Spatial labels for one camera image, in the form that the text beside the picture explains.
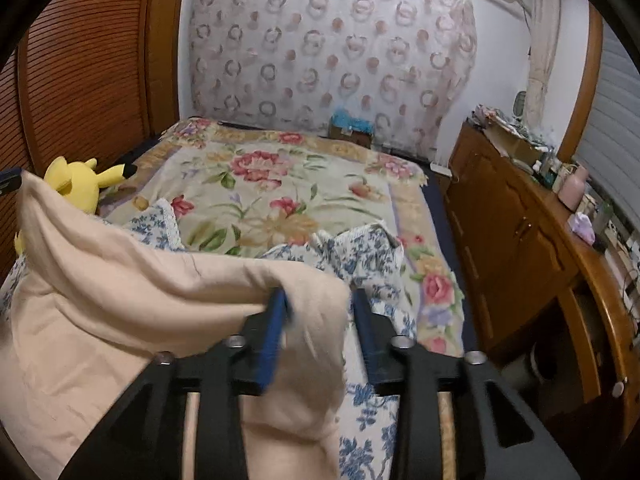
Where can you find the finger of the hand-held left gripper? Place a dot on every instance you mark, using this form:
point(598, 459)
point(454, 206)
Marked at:
point(10, 183)

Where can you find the dark blue mattress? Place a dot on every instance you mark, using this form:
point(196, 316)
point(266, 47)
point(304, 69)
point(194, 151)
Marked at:
point(452, 260)

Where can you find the wooden louvred wardrobe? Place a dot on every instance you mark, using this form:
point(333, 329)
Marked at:
point(85, 60)

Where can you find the yellow plush toy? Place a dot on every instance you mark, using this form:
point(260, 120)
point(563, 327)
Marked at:
point(75, 185)

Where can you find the small white fan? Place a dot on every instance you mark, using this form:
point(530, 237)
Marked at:
point(520, 105)

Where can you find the floral blanket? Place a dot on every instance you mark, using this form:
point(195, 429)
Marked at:
point(260, 180)

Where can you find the flat open cardboard box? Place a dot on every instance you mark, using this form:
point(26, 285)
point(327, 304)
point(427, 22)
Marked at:
point(515, 145)

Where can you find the wooden sideboard cabinet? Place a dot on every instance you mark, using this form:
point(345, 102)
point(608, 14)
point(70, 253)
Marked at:
point(505, 220)

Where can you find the small cardboard box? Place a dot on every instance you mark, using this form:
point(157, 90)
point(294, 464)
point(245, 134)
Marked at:
point(350, 137)

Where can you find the pink bottle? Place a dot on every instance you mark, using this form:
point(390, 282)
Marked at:
point(575, 190)

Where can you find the peach printed t-shirt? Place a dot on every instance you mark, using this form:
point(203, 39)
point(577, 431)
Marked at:
point(100, 300)

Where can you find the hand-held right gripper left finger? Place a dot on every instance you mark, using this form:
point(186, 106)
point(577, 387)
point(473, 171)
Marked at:
point(275, 340)

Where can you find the blue floral bedsheet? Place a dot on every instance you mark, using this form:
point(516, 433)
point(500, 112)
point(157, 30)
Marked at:
point(370, 265)

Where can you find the purple cloth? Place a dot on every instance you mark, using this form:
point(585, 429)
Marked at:
point(584, 227)

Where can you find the blue plastic bag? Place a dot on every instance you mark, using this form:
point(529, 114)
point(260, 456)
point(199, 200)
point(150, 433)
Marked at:
point(350, 119)

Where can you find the grey window blind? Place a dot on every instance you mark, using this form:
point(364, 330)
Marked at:
point(615, 125)

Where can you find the group of cosmetic bottles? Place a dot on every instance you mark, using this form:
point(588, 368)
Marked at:
point(547, 170)

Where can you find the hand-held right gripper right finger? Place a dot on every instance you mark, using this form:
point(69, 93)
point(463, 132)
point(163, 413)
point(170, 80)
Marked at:
point(367, 340)

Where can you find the wooden window frame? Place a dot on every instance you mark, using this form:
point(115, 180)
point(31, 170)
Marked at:
point(585, 85)

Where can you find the beige window curtain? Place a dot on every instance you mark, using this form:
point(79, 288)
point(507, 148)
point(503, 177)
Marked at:
point(542, 50)

